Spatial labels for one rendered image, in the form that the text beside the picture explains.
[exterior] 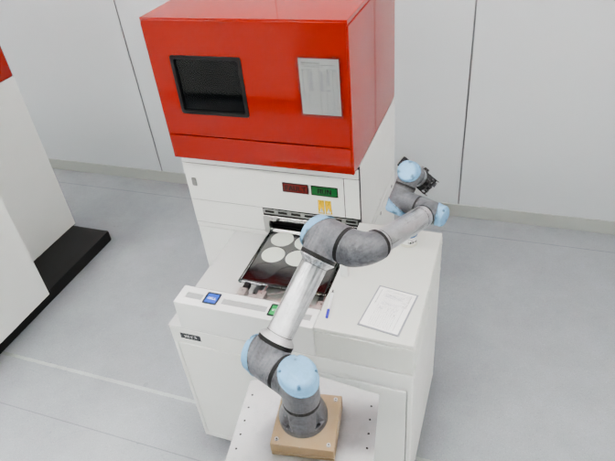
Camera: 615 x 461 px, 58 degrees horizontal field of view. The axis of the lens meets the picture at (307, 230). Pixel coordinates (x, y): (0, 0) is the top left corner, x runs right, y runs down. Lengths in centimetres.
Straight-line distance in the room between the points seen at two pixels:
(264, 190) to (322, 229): 83
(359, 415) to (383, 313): 35
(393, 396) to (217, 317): 69
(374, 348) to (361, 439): 30
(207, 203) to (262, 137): 54
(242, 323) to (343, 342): 38
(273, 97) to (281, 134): 16
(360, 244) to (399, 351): 45
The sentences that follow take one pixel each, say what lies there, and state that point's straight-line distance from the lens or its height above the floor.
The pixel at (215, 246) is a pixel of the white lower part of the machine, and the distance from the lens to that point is 280.
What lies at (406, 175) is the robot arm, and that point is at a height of 135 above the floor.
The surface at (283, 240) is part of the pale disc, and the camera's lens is 242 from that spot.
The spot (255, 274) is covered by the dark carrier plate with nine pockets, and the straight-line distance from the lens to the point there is 227.
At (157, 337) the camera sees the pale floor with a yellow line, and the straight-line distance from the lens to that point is 344.
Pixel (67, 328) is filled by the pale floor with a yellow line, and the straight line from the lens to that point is 373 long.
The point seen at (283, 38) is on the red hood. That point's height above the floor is 175.
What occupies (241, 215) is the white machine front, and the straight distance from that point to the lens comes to 259.
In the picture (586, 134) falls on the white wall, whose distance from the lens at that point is 375.
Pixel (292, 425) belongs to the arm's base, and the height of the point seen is 92.
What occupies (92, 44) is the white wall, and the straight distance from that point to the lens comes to 461.
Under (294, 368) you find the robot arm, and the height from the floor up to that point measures 110.
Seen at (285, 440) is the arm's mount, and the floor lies 87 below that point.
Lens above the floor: 237
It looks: 37 degrees down
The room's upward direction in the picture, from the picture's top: 6 degrees counter-clockwise
